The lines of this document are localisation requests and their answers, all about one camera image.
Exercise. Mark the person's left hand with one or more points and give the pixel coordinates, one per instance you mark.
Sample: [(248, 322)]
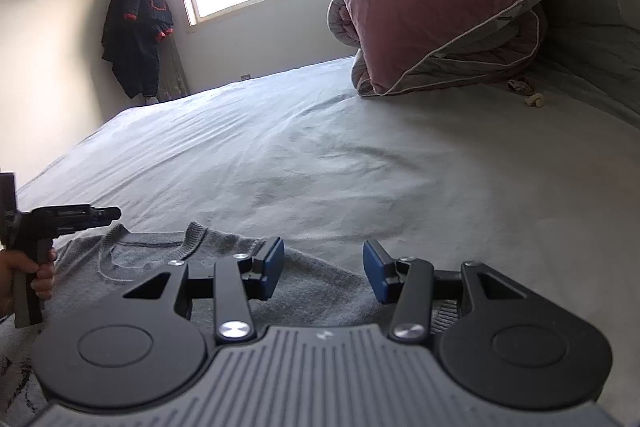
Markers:
[(46, 277)]

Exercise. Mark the dark hanging jacket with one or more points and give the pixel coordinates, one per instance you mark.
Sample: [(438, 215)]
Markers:
[(137, 37)]

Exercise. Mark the grey knit sweater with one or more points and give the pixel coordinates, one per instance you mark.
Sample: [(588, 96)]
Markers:
[(310, 292)]

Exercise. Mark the small beige scrunchie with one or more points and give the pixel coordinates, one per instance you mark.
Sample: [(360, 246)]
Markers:
[(518, 85)]

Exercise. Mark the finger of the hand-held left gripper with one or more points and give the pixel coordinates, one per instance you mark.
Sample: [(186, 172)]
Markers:
[(106, 214)]

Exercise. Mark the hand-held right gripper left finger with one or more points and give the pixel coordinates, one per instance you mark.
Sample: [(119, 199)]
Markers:
[(274, 269)]

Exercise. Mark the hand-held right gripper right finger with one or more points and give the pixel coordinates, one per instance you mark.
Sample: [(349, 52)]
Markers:
[(375, 272)]

